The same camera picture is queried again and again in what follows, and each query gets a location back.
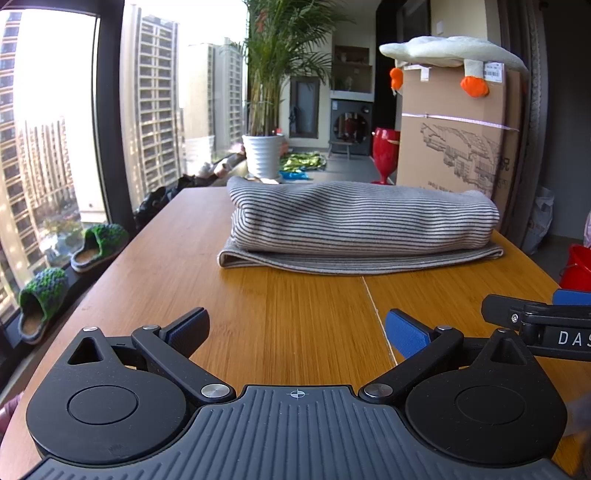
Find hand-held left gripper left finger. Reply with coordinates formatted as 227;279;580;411
67;308;236;407

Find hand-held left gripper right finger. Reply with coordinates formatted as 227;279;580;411
359;309;532;407

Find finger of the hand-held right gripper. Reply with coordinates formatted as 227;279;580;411
481;294;591;329
553;289;591;305

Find striped grey shirt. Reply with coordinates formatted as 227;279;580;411
218;176;505;276

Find red plastic bucket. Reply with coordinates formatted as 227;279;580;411
558;244;591;291

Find white plastic bag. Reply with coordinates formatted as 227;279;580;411
524;187;555;256

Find green knit slipper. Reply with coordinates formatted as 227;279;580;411
17;267;69;344
71;224;130;273

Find large printed cardboard box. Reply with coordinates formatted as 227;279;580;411
396;65;525;245

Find red goblet-shaped stool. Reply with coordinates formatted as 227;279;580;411
372;128;402;185

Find white ribbed plant pot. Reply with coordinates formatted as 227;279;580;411
242;134;284;180

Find maroon cloth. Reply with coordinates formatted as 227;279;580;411
0;392;24;439

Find green vegetables on floor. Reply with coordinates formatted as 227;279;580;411
281;152;328;171

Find dark washing machine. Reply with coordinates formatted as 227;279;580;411
330;99;374;157

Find dark glass door panel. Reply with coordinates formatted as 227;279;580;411
288;76;320;139

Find white plush goose toy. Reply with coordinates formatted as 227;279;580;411
379;37;529;97

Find tall palm plant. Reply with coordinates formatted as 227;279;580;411
240;0;342;137

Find grey sliding door frame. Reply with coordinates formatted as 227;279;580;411
499;0;548;250

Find pink packing strap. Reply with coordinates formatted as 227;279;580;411
401;112;520;132

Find black window frame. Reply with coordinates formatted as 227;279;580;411
0;0;139;370

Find wall shelf niche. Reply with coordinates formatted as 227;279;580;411
332;45;372;93

